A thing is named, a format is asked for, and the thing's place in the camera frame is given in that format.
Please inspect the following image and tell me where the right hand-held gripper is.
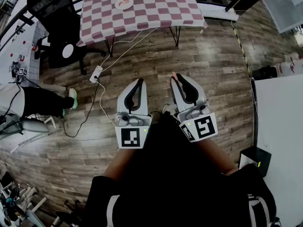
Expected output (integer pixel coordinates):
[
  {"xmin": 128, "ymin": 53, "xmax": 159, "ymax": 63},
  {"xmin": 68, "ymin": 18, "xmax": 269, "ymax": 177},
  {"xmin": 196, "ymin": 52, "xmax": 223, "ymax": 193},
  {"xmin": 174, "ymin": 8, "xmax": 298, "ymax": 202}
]
[{"xmin": 170, "ymin": 73, "xmax": 218, "ymax": 143}]

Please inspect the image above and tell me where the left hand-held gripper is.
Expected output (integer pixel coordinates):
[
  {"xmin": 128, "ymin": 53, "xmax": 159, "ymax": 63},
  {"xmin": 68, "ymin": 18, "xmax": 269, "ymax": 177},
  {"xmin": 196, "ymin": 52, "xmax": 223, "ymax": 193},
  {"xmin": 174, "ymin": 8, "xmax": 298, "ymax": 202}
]
[{"xmin": 115, "ymin": 79, "xmax": 152, "ymax": 149}]

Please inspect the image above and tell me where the white plate with food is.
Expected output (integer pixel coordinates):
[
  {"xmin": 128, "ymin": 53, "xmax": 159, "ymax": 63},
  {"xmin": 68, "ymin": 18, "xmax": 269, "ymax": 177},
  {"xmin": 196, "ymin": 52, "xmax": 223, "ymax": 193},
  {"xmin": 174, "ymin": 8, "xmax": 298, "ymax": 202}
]
[{"xmin": 115, "ymin": 0, "xmax": 134, "ymax": 10}]

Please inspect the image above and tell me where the person's left forearm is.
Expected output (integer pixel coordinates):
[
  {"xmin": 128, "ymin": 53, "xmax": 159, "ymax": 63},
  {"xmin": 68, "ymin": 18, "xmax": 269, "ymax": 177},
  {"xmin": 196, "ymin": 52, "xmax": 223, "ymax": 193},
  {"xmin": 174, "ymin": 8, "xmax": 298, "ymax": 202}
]
[{"xmin": 103, "ymin": 148, "xmax": 137, "ymax": 182}]

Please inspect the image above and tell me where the person's right forearm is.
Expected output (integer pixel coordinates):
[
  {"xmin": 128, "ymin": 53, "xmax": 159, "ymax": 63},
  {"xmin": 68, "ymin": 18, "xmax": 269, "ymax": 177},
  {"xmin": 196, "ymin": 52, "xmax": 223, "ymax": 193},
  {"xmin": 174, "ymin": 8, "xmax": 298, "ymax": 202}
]
[{"xmin": 196, "ymin": 136, "xmax": 239, "ymax": 176}]

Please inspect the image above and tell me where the white round plate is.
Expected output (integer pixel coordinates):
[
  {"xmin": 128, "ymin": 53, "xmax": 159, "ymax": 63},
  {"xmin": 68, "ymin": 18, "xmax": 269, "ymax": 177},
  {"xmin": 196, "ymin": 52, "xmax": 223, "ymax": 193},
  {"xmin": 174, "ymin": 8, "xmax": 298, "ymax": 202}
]
[{"xmin": 62, "ymin": 44, "xmax": 74, "ymax": 59}]

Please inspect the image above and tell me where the white power strip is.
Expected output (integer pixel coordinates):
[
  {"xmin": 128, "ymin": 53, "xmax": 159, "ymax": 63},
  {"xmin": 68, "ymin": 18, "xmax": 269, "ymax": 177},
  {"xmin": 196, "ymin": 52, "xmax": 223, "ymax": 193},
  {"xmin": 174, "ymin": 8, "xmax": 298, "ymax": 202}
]
[{"xmin": 89, "ymin": 65, "xmax": 104, "ymax": 84}]

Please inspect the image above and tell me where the black table leg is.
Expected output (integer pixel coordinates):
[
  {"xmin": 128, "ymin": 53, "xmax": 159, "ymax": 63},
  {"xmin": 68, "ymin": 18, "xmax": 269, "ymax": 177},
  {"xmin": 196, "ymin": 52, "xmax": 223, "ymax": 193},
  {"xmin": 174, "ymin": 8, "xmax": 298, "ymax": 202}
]
[
  {"xmin": 169, "ymin": 26, "xmax": 182, "ymax": 47},
  {"xmin": 105, "ymin": 37, "xmax": 115, "ymax": 58}
]

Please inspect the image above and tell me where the yellow black striped tape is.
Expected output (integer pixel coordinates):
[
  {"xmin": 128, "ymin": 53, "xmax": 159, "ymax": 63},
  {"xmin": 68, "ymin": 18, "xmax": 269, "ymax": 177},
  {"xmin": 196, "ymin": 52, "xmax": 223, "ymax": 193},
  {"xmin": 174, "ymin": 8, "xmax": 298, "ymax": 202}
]
[{"xmin": 232, "ymin": 27, "xmax": 251, "ymax": 79}]

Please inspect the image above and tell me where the black bag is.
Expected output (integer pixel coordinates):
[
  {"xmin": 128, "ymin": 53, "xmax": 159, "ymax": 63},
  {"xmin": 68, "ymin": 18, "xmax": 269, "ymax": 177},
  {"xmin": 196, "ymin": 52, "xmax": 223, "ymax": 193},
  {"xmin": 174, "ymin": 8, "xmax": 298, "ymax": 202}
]
[{"xmin": 252, "ymin": 65, "xmax": 277, "ymax": 80}]

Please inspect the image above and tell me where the person's black clothing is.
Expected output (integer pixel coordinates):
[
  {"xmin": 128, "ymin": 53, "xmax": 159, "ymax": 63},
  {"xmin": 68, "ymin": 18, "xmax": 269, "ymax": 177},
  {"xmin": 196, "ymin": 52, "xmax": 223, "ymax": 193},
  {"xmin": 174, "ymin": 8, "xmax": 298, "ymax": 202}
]
[{"xmin": 84, "ymin": 113, "xmax": 277, "ymax": 227}]

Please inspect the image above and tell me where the white base board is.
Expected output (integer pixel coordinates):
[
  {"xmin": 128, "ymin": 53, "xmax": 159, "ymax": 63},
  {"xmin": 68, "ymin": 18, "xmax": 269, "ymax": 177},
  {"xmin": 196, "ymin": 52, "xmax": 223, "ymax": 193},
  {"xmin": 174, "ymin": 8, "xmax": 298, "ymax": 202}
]
[{"xmin": 198, "ymin": 3, "xmax": 240, "ymax": 22}]

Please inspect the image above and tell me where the red white checkered tablecloth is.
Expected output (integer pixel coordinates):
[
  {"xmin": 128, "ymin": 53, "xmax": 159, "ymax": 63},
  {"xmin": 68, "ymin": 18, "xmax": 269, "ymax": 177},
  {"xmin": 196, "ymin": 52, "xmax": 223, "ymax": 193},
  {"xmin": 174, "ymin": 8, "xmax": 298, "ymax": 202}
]
[{"xmin": 77, "ymin": 0, "xmax": 208, "ymax": 47}]

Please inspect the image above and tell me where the black box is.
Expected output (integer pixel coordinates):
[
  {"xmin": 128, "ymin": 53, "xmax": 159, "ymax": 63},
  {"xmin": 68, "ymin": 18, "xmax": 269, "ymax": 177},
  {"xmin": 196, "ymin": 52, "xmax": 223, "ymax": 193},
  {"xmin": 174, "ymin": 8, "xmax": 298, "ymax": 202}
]
[{"xmin": 239, "ymin": 147, "xmax": 272, "ymax": 178}]

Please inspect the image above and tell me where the plain white table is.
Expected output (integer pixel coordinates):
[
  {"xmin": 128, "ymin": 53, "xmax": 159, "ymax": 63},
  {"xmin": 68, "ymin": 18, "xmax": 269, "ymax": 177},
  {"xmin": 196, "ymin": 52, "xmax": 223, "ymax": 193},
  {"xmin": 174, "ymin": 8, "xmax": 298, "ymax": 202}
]
[{"xmin": 254, "ymin": 73, "xmax": 303, "ymax": 227}]

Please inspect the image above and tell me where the white jug red label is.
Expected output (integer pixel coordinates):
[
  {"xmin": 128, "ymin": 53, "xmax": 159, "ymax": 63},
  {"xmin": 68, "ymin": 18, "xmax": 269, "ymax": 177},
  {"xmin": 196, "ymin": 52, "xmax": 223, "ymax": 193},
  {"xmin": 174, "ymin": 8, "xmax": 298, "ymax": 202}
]
[
  {"xmin": 275, "ymin": 61, "xmax": 303, "ymax": 76},
  {"xmin": 285, "ymin": 52, "xmax": 301, "ymax": 62}
]

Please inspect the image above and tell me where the grey chair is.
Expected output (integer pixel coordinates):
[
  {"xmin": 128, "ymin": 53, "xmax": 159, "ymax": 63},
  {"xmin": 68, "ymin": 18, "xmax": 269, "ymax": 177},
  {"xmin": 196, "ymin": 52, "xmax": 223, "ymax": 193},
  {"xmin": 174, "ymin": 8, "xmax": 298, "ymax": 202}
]
[{"xmin": 0, "ymin": 113, "xmax": 51, "ymax": 140}]

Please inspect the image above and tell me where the black office chair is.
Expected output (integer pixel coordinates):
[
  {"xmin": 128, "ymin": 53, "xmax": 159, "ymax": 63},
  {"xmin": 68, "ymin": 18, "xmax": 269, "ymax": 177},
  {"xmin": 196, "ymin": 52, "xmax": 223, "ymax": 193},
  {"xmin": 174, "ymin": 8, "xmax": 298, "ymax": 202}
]
[{"xmin": 27, "ymin": 0, "xmax": 107, "ymax": 76}]

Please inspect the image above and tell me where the white tiled table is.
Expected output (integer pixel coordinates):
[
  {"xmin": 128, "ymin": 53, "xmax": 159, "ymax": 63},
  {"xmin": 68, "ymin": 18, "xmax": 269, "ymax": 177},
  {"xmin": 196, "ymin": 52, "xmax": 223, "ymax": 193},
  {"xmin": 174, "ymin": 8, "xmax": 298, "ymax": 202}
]
[{"xmin": 0, "ymin": 20, "xmax": 52, "ymax": 85}]

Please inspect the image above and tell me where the idle hand-held gripper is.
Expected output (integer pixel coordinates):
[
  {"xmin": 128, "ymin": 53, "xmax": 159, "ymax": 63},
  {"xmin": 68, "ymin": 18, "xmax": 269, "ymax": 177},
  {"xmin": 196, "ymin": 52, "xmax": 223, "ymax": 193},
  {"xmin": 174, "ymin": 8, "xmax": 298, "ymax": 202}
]
[{"xmin": 9, "ymin": 61, "xmax": 28, "ymax": 82}]

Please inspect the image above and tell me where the grey translucent panel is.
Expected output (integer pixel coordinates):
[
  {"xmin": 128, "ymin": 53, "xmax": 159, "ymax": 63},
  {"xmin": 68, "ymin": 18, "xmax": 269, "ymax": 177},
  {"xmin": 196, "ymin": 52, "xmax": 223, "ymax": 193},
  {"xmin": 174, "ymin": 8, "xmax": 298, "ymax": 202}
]
[{"xmin": 261, "ymin": 0, "xmax": 303, "ymax": 34}]

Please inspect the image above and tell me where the white cable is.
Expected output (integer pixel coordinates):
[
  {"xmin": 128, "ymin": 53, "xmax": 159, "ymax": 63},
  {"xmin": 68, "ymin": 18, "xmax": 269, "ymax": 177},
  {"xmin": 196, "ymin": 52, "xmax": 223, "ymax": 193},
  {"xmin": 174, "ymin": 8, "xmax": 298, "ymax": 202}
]
[{"xmin": 98, "ymin": 27, "xmax": 158, "ymax": 128}]

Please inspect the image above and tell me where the black cable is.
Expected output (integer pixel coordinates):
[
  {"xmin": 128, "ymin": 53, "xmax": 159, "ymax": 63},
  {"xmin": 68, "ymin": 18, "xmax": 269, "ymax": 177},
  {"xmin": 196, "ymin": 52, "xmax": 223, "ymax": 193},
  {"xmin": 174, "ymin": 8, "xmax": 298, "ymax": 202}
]
[{"xmin": 62, "ymin": 76, "xmax": 100, "ymax": 138}]

